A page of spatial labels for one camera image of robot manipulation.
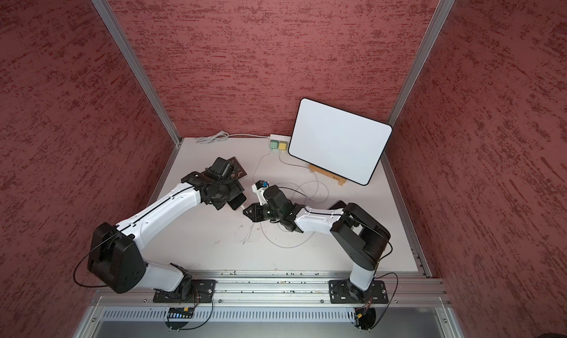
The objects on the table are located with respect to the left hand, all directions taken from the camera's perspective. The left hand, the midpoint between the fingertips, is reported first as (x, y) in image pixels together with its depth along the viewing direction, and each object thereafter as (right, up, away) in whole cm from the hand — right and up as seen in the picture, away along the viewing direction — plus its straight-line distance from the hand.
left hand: (235, 197), depth 84 cm
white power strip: (+14, +27, +34) cm, 45 cm away
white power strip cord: (-16, +28, +35) cm, 48 cm away
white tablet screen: (+44, +21, +4) cm, 49 cm away
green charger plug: (+13, +23, +33) cm, 43 cm away
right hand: (+4, -7, -1) cm, 8 cm away
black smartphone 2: (+43, -5, +11) cm, 45 cm away
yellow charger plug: (+18, +22, +31) cm, 42 cm away
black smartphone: (+2, 0, -6) cm, 7 cm away
